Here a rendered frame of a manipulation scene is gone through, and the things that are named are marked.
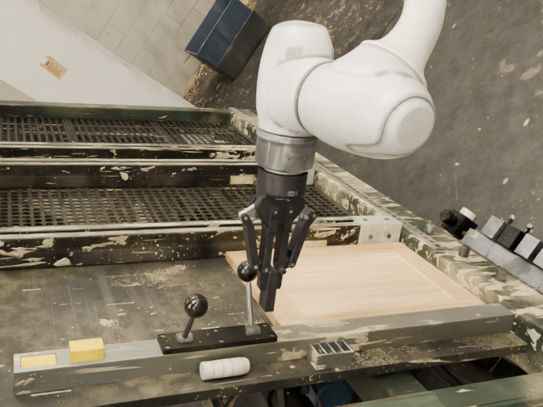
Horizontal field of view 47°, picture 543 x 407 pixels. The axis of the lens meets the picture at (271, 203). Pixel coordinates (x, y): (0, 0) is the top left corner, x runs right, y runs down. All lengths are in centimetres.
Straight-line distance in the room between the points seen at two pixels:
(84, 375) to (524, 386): 70
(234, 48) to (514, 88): 304
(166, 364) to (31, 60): 411
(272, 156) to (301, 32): 17
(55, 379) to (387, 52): 67
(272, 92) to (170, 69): 572
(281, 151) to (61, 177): 110
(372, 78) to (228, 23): 483
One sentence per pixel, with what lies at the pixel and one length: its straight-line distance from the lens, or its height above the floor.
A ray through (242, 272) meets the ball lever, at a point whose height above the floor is 146.
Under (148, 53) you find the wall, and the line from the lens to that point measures 650.
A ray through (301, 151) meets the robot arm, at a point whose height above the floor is 157.
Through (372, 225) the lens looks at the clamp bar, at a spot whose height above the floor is 100.
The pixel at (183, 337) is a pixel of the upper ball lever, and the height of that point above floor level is 151.
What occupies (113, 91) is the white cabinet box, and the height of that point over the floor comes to 91.
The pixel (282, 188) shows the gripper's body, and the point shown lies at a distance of 91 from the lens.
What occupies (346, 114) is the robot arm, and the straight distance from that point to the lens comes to 74.
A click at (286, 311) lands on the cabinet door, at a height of 128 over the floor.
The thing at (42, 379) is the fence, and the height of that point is 168.
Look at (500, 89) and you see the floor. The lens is 317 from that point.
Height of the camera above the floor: 201
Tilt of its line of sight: 30 degrees down
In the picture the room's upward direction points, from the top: 58 degrees counter-clockwise
